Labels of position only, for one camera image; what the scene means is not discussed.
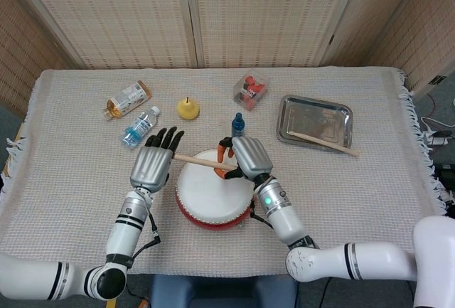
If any blue spray bottle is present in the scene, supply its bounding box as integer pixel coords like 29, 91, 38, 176
231, 112, 246, 139

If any woven folding screen panel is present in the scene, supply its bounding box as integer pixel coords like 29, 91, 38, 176
319, 0, 426, 67
0, 0, 77, 117
3, 0, 199, 70
369, 0, 455, 101
184, 0, 365, 69

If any clear box with red items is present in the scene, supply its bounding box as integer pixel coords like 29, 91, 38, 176
232, 74, 270, 112

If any wooden drumstick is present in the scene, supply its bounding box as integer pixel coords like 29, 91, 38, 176
287, 130, 360, 157
172, 154, 240, 172

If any beige woven tablecloth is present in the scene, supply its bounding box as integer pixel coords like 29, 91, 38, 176
0, 67, 449, 277

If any orange-tipped right robot hand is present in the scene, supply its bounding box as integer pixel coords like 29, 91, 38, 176
213, 136, 274, 183

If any white cable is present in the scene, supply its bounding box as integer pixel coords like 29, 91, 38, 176
421, 115, 451, 135

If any black-fingered left robot hand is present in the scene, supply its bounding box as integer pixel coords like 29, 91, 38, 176
129, 126, 186, 195

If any amber tea bottle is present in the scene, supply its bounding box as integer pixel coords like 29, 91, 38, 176
102, 80, 153, 122

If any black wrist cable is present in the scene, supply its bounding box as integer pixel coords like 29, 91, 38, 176
134, 211, 161, 260
249, 201, 275, 230

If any clear water bottle blue label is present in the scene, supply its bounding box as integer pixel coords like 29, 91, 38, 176
121, 105, 161, 150

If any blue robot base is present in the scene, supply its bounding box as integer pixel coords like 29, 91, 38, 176
148, 274, 301, 308

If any rectangular metal tray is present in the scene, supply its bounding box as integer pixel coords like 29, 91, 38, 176
276, 95, 354, 154

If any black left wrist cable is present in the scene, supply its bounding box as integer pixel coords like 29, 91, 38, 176
134, 211, 161, 260

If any red cable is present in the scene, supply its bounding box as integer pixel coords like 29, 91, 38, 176
425, 92, 441, 119

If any yellow pear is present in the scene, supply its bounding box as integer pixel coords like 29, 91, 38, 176
176, 97, 200, 121

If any red drum with white skin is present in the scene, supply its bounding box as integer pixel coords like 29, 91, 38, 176
174, 148, 257, 231

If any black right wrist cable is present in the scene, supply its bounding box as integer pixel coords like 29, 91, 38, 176
249, 201, 275, 230

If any black box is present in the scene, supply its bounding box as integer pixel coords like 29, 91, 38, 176
435, 164, 455, 181

